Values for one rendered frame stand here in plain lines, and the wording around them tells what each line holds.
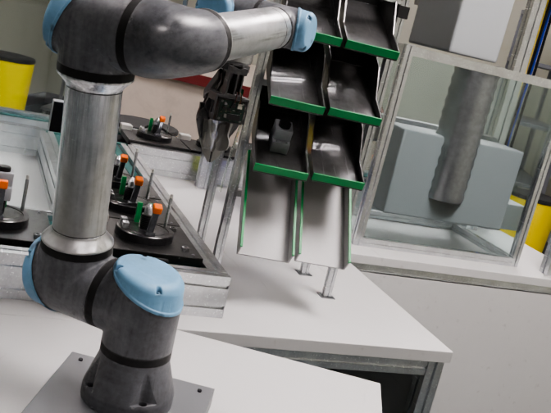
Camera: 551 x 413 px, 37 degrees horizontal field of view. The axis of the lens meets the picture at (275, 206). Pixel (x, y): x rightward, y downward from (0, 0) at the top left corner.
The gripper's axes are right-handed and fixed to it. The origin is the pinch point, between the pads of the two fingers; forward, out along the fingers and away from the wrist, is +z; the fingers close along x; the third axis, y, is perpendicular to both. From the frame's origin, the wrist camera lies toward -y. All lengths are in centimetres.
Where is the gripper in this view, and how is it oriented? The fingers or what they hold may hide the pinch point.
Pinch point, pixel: (209, 155)
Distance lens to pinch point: 174.6
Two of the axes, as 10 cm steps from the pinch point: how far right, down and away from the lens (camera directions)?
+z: -2.3, 9.5, 2.2
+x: 9.2, 1.4, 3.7
